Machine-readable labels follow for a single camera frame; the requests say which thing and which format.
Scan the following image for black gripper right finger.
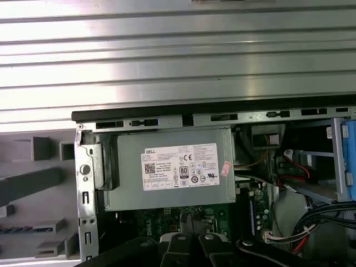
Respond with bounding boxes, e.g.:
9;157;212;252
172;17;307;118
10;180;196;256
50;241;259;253
191;221;320;267

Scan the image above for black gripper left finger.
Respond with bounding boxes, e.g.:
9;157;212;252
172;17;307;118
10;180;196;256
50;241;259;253
80;210;193;267

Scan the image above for green motherboard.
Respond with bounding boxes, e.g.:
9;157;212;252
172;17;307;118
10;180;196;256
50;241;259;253
119;180;275;253

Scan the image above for grey power supply unit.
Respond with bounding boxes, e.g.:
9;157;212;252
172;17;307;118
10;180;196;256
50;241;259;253
103;126;237;212

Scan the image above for black PC case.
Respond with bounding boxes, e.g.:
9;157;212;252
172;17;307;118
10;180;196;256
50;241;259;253
71;96;356;267

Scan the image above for grey metal drive cage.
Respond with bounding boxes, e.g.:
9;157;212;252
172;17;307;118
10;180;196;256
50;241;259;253
278;116;356;205

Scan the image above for grey parts rack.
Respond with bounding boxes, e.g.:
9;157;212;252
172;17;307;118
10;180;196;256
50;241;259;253
0;135;81;264

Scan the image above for blue drive bay latch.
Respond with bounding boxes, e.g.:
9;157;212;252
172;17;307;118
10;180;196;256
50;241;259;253
340;118;356;201

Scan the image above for yellow wires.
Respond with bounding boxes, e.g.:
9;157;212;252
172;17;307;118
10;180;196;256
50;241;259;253
233;136;272;171

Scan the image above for black cable bundle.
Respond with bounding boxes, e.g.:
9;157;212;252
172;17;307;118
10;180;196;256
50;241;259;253
290;204;356;253

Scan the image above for red and black wires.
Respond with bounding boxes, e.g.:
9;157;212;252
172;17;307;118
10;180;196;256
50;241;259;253
280;161;312;186

